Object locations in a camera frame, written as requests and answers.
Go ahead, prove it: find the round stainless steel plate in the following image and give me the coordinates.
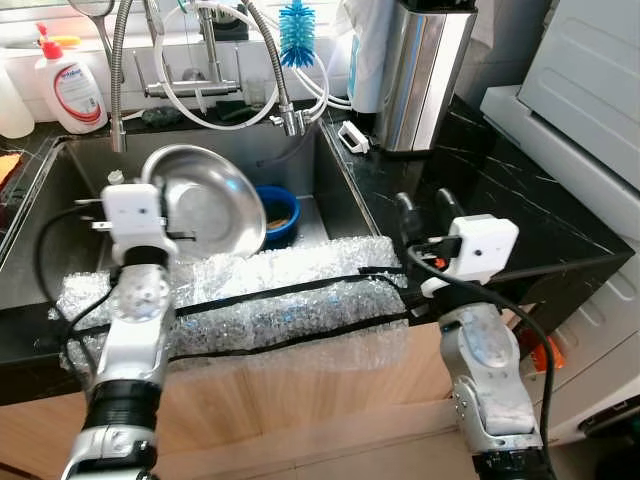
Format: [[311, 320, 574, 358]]
[[140, 145, 268, 263]]

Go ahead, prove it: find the stainless steel sink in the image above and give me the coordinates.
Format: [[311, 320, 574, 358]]
[[0, 125, 386, 306]]

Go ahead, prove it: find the small white plastic clip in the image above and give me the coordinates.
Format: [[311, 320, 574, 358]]
[[337, 120, 371, 154]]

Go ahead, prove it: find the blue plastic bowl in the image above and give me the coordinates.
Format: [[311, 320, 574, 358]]
[[255, 185, 301, 249]]

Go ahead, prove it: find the tall stainless steel utensil holder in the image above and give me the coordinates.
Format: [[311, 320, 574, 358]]
[[375, 0, 479, 153]]

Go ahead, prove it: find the clear bubble wrap sheet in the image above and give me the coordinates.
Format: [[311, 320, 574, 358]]
[[50, 235, 411, 371]]

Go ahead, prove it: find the orange object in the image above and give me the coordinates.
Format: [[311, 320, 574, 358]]
[[518, 330, 566, 373]]

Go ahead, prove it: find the white container blue label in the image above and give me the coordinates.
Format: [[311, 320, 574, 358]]
[[335, 0, 396, 114]]

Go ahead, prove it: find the white washing machine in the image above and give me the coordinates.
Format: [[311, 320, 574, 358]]
[[480, 0, 640, 441]]

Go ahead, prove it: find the wooden cabinet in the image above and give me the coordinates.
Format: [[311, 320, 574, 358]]
[[0, 320, 561, 480]]

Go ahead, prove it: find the blue bottle brush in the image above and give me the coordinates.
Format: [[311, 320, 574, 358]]
[[277, 0, 317, 68]]

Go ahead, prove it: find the chrome faucet mixer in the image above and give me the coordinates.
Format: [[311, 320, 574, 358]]
[[135, 0, 251, 101]]

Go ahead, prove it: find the dark scouring pad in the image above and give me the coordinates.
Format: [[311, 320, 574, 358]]
[[140, 105, 186, 126]]

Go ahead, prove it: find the white soap bottle red pump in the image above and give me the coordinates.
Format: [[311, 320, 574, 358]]
[[35, 22, 109, 134]]

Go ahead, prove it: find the orange cloth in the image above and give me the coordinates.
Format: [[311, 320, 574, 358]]
[[0, 150, 23, 189]]

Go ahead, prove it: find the translucent white spray bottle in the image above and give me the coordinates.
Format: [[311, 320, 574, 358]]
[[0, 60, 36, 139]]

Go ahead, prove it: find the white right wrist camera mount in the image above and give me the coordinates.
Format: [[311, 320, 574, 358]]
[[420, 213, 521, 298]]

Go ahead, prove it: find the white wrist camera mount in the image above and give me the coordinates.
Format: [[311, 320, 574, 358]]
[[100, 183, 181, 266], [420, 213, 521, 298]]

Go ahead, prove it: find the white looped hose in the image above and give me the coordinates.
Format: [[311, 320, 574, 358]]
[[150, 0, 286, 131]]

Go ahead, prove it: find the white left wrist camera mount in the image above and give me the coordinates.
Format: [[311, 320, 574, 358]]
[[100, 183, 181, 266]]

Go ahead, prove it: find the steel flexible faucet hose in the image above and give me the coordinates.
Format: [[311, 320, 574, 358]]
[[110, 0, 306, 153]]

